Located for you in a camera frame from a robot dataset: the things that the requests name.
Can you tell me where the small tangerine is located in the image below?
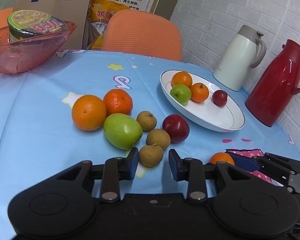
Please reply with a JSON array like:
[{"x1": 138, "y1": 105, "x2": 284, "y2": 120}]
[{"x1": 209, "y1": 152, "x2": 235, "y2": 165}]

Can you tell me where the brown longan fruit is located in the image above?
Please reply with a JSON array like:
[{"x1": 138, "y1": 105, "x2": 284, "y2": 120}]
[
  {"x1": 139, "y1": 145, "x2": 164, "y2": 167},
  {"x1": 136, "y1": 111, "x2": 157, "y2": 132},
  {"x1": 146, "y1": 129, "x2": 171, "y2": 150}
]

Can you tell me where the large green apple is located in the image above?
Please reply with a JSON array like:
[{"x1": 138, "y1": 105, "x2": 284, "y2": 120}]
[{"x1": 103, "y1": 113, "x2": 143, "y2": 150}]

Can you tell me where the large red plum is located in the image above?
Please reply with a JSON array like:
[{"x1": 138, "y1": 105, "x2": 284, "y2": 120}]
[{"x1": 162, "y1": 114, "x2": 190, "y2": 143}]

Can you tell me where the large orange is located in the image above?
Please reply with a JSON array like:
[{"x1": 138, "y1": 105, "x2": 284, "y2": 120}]
[{"x1": 71, "y1": 95, "x2": 107, "y2": 131}]

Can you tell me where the tangerine with stem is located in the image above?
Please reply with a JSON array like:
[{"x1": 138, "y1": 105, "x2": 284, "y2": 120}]
[{"x1": 103, "y1": 89, "x2": 133, "y2": 115}]

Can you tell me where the small mandarin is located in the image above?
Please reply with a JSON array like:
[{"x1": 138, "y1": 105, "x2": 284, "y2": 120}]
[{"x1": 190, "y1": 82, "x2": 209, "y2": 103}]

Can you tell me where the white oval plate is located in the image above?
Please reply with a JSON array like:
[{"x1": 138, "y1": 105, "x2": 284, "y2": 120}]
[{"x1": 160, "y1": 70, "x2": 245, "y2": 132}]

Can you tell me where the red thermos jug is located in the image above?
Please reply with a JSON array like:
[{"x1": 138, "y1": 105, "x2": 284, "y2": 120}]
[{"x1": 245, "y1": 39, "x2": 300, "y2": 127}]

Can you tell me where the small red plum on plate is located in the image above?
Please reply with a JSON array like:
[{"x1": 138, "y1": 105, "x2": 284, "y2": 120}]
[{"x1": 211, "y1": 90, "x2": 228, "y2": 107}]

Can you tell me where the small green apple on plate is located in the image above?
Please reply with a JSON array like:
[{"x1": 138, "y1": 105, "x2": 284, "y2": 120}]
[{"x1": 170, "y1": 84, "x2": 192, "y2": 105}]

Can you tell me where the blue star tablecloth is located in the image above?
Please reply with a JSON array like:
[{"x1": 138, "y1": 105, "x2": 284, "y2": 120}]
[{"x1": 0, "y1": 51, "x2": 300, "y2": 239}]

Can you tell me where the orange on plate back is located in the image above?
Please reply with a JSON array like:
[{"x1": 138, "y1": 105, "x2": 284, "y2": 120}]
[{"x1": 171, "y1": 72, "x2": 192, "y2": 88}]

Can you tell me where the white thermos jug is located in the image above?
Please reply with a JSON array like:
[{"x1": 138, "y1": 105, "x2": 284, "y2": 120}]
[{"x1": 213, "y1": 25, "x2": 267, "y2": 91}]

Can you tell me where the orange chair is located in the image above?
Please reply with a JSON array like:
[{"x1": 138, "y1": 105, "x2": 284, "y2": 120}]
[{"x1": 101, "y1": 9, "x2": 182, "y2": 62}]

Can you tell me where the pink plastic bowl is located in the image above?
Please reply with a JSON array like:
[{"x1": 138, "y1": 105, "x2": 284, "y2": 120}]
[{"x1": 0, "y1": 21, "x2": 77, "y2": 74}]

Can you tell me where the yellow snack bag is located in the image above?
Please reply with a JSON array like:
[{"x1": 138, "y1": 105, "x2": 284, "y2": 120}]
[{"x1": 88, "y1": 0, "x2": 130, "y2": 50}]

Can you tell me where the brown cardboard box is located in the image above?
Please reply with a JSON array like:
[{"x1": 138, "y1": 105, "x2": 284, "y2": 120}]
[{"x1": 13, "y1": 0, "x2": 90, "y2": 49}]

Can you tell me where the instant noodle cup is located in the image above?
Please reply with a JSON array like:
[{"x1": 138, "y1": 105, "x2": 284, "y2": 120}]
[{"x1": 7, "y1": 10, "x2": 69, "y2": 41}]

